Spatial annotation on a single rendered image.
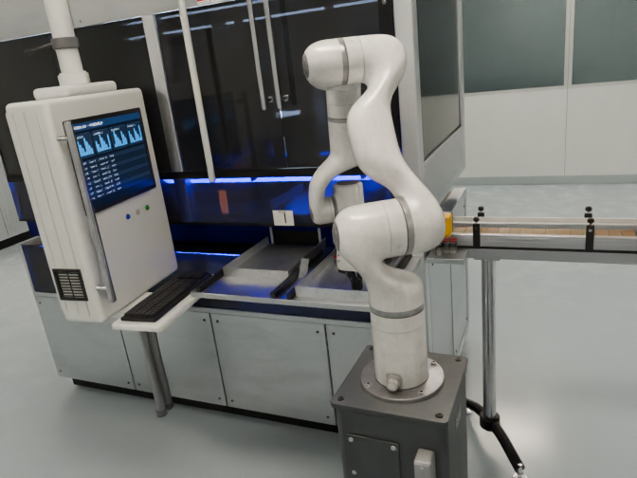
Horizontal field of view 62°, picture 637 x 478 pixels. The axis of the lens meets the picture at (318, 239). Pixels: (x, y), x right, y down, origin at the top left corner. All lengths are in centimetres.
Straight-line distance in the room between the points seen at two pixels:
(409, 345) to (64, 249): 122
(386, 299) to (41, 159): 121
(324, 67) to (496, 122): 529
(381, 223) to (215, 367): 164
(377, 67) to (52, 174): 111
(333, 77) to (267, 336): 137
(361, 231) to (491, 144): 546
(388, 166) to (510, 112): 531
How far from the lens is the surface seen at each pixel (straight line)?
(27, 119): 189
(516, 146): 644
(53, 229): 195
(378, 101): 116
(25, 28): 268
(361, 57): 121
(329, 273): 182
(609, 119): 641
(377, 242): 106
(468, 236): 197
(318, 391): 235
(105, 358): 300
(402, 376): 121
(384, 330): 116
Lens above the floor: 157
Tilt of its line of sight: 18 degrees down
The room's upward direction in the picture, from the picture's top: 7 degrees counter-clockwise
